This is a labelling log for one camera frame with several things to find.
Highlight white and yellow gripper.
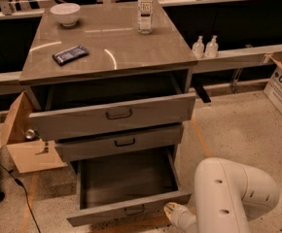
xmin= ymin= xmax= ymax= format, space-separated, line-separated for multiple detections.
xmin=163 ymin=202 xmax=196 ymax=233

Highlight grey bottom drawer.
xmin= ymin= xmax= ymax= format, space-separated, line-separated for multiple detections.
xmin=67 ymin=146 xmax=191 ymax=227

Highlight grey drawer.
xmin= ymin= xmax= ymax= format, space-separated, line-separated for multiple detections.
xmin=67 ymin=146 xmax=191 ymax=227
xmin=29 ymin=93 xmax=195 ymax=140
xmin=55 ymin=123 xmax=183 ymax=162

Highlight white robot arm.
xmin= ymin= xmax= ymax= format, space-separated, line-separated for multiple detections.
xmin=164 ymin=157 xmax=280 ymax=233

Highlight grey middle drawer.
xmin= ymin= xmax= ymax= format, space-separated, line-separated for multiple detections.
xmin=55 ymin=123 xmax=183 ymax=162

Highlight grey drawer cabinet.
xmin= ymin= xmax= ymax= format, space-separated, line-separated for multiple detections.
xmin=18 ymin=1 xmax=198 ymax=167

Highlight grey top drawer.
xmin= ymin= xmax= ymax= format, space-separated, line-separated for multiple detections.
xmin=29 ymin=93 xmax=195 ymax=140

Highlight brown cardboard box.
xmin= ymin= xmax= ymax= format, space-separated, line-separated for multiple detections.
xmin=0 ymin=92 xmax=67 ymax=173

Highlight right hand sanitizer bottle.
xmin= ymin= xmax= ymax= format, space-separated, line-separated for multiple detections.
xmin=204 ymin=35 xmax=218 ymax=58

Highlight hand sanitizer bottle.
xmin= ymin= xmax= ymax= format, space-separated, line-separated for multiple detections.
xmin=192 ymin=36 xmax=204 ymax=59
xmin=204 ymin=35 xmax=218 ymax=58

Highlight left hand sanitizer bottle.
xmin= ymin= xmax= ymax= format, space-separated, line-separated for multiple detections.
xmin=192 ymin=36 xmax=204 ymax=59

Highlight metal can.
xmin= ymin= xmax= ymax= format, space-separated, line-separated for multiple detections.
xmin=24 ymin=129 xmax=37 ymax=141

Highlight dark blue snack packet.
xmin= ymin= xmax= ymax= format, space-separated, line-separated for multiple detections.
xmin=53 ymin=46 xmax=89 ymax=66

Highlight clear plastic water bottle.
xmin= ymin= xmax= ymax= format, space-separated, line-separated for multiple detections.
xmin=137 ymin=0 xmax=154 ymax=34

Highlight white ceramic bowl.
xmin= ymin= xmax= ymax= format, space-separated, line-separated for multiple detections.
xmin=51 ymin=3 xmax=81 ymax=27

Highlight black floor cable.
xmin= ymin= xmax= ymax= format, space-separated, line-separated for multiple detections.
xmin=0 ymin=146 xmax=42 ymax=233

